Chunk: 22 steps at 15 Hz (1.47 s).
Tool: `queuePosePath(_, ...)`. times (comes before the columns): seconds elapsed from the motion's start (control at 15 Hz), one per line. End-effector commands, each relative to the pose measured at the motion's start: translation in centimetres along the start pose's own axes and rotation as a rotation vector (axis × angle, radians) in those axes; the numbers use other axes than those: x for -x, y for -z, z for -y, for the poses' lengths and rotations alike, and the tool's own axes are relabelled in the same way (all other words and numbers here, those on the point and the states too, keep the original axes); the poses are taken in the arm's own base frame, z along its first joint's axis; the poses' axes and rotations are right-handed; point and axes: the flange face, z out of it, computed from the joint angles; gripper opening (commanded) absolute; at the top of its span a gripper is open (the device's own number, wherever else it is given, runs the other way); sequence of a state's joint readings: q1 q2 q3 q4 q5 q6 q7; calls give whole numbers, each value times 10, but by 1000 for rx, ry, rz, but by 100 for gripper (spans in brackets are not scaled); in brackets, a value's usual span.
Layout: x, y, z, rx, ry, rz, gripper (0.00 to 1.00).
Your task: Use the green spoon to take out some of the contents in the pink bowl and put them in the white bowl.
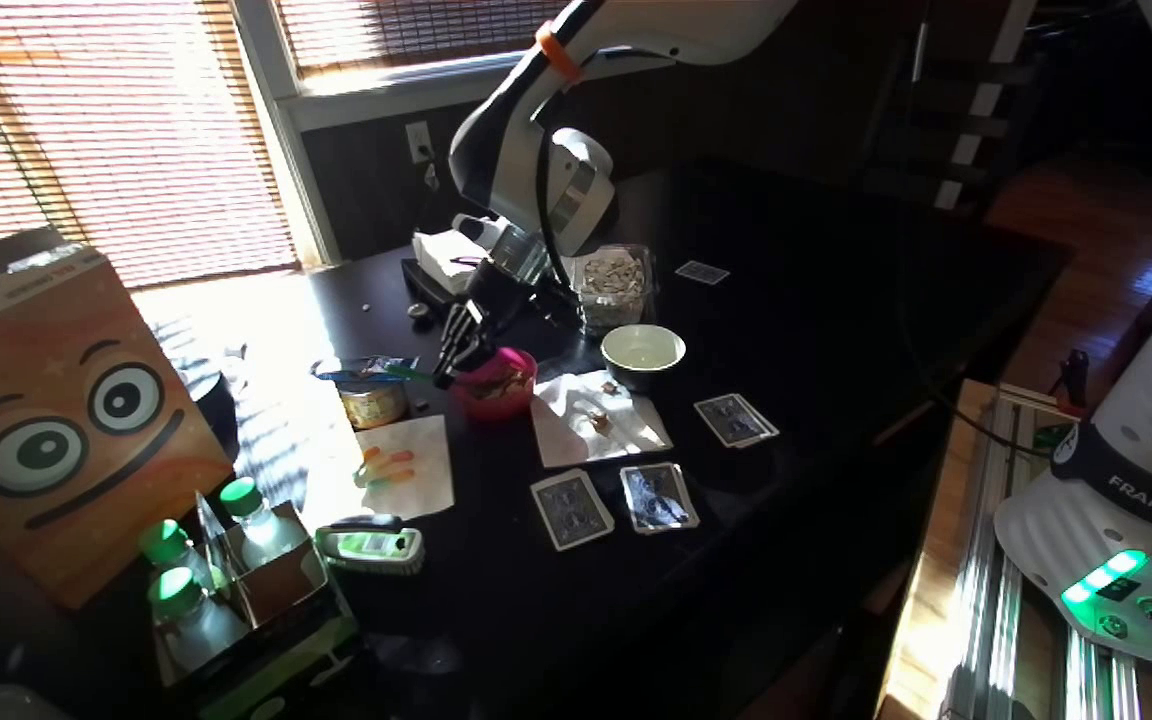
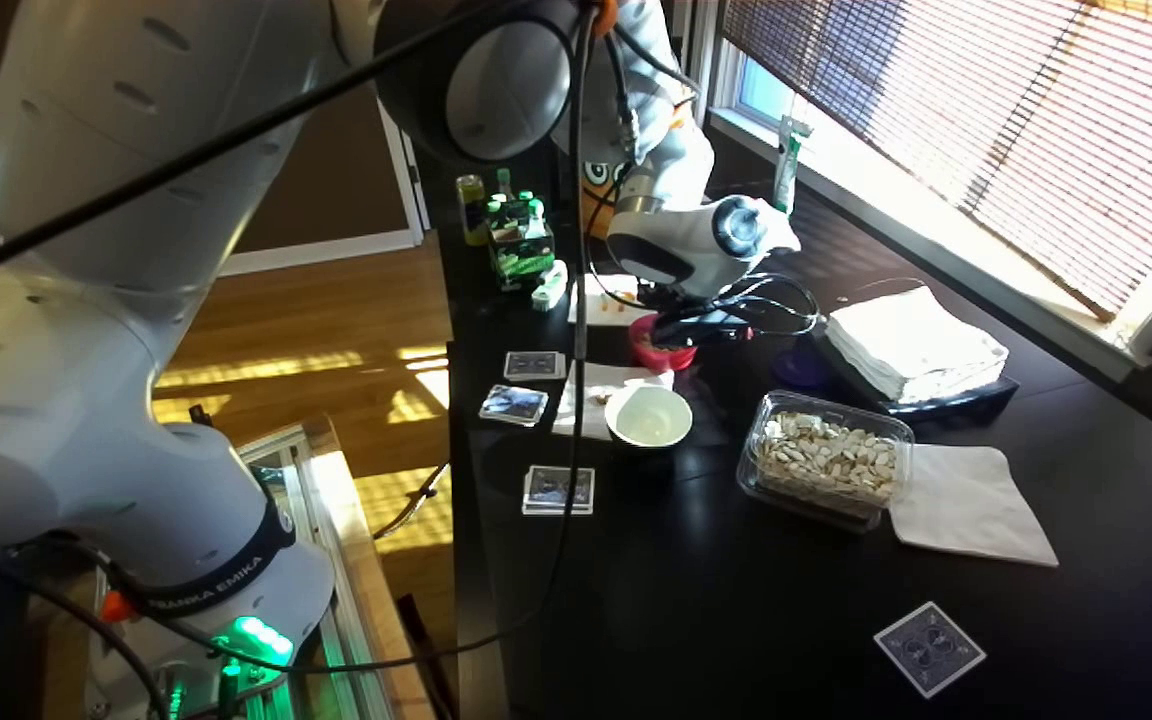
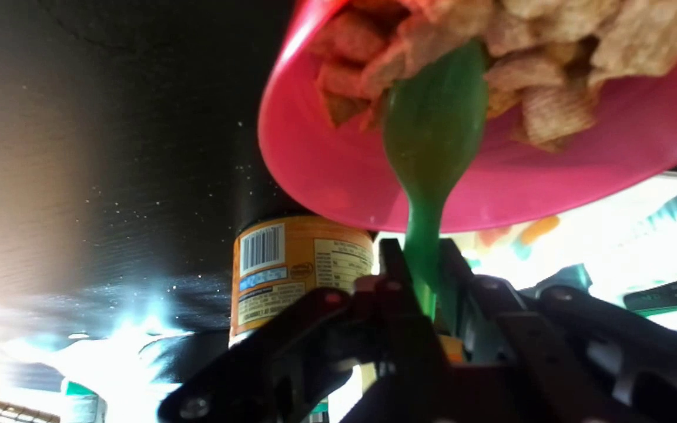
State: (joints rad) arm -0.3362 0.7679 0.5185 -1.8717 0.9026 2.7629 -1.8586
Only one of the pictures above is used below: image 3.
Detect pink plastic bowl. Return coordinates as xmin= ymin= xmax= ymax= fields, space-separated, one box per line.
xmin=257 ymin=0 xmax=677 ymax=235

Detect yellow jar with barcode label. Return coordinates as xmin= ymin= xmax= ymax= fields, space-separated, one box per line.
xmin=228 ymin=214 xmax=380 ymax=348

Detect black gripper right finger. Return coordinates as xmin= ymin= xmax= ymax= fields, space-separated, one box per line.
xmin=435 ymin=241 xmax=677 ymax=423

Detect brown cereal squares heap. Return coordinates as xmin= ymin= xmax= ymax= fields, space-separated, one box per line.
xmin=309 ymin=0 xmax=677 ymax=151

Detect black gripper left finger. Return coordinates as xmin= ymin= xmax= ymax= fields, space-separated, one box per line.
xmin=157 ymin=238 xmax=465 ymax=423

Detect window blinds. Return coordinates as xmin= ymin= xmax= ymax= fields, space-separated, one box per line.
xmin=0 ymin=387 xmax=63 ymax=423

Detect green plastic spoon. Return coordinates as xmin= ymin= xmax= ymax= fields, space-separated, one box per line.
xmin=380 ymin=38 xmax=490 ymax=325

